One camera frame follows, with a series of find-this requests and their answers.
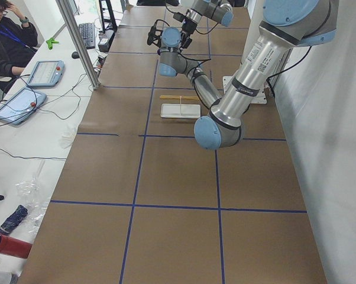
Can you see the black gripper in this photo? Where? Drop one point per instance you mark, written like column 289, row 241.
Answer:
column 188, row 28

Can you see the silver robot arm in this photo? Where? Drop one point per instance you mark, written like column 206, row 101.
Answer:
column 285, row 25
column 218, row 11

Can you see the front wooden rack rod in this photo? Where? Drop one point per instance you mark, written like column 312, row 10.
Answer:
column 170, row 97

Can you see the white towel rack base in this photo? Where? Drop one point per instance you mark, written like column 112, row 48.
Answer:
column 189, row 111

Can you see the black computer box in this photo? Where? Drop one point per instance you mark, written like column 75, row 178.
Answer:
column 105, row 41

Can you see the black keyboard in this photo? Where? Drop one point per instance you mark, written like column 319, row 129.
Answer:
column 87, row 33

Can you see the black computer mouse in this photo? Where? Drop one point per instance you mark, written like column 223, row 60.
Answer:
column 75, row 55

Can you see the green clamp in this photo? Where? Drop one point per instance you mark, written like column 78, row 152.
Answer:
column 51, row 42

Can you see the upper teach pendant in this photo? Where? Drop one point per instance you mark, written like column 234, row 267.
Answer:
column 46, row 74

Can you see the teach pendant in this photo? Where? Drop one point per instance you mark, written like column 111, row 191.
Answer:
column 46, row 74
column 21, row 106

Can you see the seated person in black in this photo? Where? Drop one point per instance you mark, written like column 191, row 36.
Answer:
column 18, row 39

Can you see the lower teach pendant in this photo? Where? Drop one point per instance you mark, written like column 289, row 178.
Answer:
column 21, row 106

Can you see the clear plastic wrap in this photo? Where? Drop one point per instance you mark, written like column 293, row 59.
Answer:
column 34, row 200

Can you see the red cylinder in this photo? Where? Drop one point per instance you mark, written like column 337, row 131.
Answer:
column 14, row 247

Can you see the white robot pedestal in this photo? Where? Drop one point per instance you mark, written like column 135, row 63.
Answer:
column 265, row 44

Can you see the aluminium frame post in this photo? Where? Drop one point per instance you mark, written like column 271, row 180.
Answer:
column 70, row 22

